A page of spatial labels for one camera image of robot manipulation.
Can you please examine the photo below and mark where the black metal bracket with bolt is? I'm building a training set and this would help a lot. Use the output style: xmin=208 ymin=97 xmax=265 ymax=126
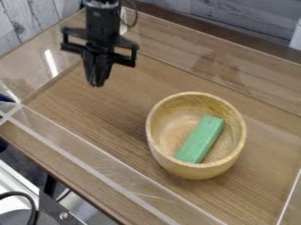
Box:
xmin=36 ymin=192 xmax=87 ymax=225

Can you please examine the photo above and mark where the clear acrylic corner bracket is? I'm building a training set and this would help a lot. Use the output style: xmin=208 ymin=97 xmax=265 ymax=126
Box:
xmin=84 ymin=5 xmax=130 ymax=38

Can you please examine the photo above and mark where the green rectangular block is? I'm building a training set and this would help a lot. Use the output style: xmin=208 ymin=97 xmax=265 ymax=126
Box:
xmin=174 ymin=115 xmax=225 ymax=163

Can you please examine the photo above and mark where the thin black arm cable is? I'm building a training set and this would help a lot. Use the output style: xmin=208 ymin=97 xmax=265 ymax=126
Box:
xmin=119 ymin=0 xmax=139 ymax=30

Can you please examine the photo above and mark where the brown wooden bowl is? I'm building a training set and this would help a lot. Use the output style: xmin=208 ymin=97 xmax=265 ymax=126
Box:
xmin=146 ymin=91 xmax=247 ymax=180

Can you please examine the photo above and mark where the black cable loop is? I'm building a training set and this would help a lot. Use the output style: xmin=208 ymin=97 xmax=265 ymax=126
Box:
xmin=0 ymin=191 xmax=40 ymax=225

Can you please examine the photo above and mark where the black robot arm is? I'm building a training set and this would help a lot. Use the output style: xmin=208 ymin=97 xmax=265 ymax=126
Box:
xmin=60 ymin=0 xmax=140 ymax=87

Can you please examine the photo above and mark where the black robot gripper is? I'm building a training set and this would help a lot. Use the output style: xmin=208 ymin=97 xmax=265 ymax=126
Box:
xmin=61 ymin=1 xmax=139 ymax=87

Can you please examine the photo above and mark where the clear acrylic table enclosure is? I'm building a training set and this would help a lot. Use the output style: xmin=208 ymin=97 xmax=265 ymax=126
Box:
xmin=0 ymin=7 xmax=301 ymax=225

